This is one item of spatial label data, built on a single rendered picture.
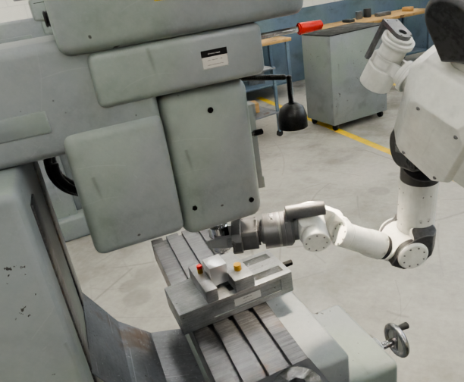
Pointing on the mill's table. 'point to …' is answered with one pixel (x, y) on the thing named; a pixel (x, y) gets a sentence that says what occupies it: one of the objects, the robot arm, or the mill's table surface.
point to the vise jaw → (240, 280)
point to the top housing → (150, 20)
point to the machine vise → (226, 292)
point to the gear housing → (176, 64)
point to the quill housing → (211, 153)
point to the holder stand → (297, 374)
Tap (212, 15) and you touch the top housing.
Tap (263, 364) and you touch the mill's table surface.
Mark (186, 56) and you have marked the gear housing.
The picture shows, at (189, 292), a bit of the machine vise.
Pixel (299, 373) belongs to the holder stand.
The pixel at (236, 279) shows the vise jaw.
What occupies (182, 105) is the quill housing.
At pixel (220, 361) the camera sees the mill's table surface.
